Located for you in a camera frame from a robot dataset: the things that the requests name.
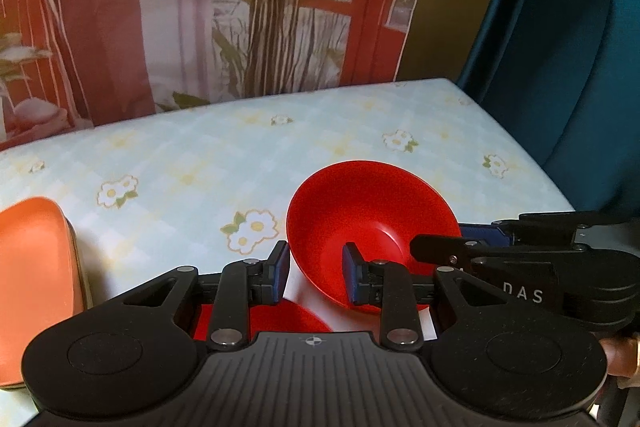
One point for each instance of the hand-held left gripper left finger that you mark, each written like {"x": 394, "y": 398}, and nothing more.
{"x": 280, "y": 272}

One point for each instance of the person's right hand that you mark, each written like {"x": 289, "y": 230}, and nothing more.
{"x": 622, "y": 357}

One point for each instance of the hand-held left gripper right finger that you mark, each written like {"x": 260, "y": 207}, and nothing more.
{"x": 352, "y": 274}

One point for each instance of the orange plate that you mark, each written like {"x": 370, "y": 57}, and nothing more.
{"x": 35, "y": 287}

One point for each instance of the red bowl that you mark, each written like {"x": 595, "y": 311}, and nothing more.
{"x": 295, "y": 319}
{"x": 360, "y": 207}

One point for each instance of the printed backdrop cloth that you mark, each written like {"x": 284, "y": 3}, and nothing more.
{"x": 125, "y": 7}

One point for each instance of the floral tablecloth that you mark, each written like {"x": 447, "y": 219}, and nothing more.
{"x": 200, "y": 147}

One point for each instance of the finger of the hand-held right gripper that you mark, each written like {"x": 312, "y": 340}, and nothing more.
{"x": 482, "y": 233}
{"x": 450, "y": 247}

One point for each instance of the teal curtain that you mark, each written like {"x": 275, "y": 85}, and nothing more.
{"x": 550, "y": 57}

